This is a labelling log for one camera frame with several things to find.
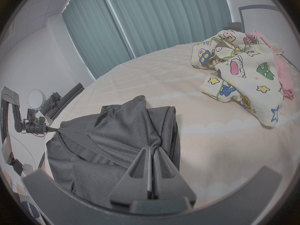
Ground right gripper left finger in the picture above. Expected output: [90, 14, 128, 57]
[110, 147, 153, 207]

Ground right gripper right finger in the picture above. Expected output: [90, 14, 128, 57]
[153, 147, 196, 207]

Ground black shorts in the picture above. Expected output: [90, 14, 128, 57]
[46, 95, 181, 208]

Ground bed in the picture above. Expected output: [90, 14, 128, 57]
[39, 5, 300, 210]

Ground round white mirror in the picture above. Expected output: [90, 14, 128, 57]
[27, 89, 45, 106]

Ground dark garment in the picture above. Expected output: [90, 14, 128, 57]
[42, 92, 62, 107]

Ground white printed garment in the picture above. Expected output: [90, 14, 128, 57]
[191, 30, 285, 128]

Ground pink garment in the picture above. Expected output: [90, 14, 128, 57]
[248, 30, 294, 100]

